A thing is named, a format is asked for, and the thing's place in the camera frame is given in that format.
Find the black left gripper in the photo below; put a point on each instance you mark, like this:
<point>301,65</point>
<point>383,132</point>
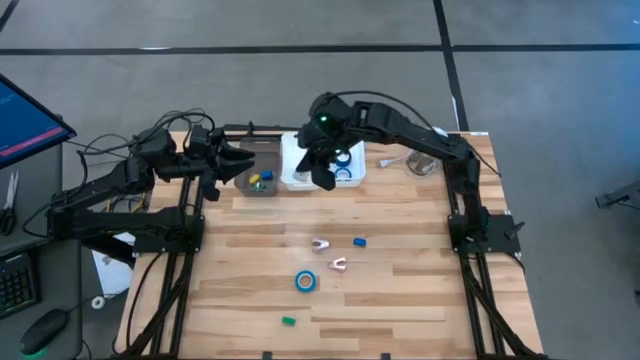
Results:
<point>222,155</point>

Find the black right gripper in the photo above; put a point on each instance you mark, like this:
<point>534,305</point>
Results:
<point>314,145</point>

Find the gray staple remover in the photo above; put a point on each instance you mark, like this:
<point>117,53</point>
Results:
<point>300,176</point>

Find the yellow mini stapler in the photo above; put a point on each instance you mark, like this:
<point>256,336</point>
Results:
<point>254,178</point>

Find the blue mini stapler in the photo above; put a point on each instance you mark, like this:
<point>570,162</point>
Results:
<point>359,242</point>
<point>267,175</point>

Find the green mini stapler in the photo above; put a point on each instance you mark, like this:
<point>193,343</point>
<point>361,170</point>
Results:
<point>258,186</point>
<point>288,321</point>

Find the turquoise tape roll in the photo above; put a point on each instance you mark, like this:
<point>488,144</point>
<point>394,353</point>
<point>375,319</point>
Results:
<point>297,281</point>

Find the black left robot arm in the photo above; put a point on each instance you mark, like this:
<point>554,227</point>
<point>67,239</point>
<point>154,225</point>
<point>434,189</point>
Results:
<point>100,185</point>

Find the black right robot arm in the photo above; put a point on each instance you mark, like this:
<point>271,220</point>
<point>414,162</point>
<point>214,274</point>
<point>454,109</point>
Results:
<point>400,127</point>

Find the dark blue tape roll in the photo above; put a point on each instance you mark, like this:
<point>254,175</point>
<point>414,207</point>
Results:
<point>336,160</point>

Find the small white tape roll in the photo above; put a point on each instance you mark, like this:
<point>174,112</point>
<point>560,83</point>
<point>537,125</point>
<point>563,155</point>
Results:
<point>93,302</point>

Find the gray translucent storage bin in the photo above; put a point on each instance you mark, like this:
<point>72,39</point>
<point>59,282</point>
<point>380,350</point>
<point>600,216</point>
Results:
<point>242,187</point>

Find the clear glass cup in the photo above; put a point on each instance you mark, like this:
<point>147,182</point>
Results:
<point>422,164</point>

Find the white paper sheet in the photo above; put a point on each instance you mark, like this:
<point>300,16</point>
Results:
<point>112,275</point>

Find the gray side desk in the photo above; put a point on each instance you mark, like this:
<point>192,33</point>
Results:
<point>55,210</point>

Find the computer monitor blue screen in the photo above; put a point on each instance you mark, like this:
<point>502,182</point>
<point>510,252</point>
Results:
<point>25,125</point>

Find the black backlit keyboard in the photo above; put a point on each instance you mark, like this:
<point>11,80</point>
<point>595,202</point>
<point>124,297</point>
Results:
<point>17,287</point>

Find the black computer mouse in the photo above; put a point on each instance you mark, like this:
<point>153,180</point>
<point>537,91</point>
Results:
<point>42,332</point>

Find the black stand base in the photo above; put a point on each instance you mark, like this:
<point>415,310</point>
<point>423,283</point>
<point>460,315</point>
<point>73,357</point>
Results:
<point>620,197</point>

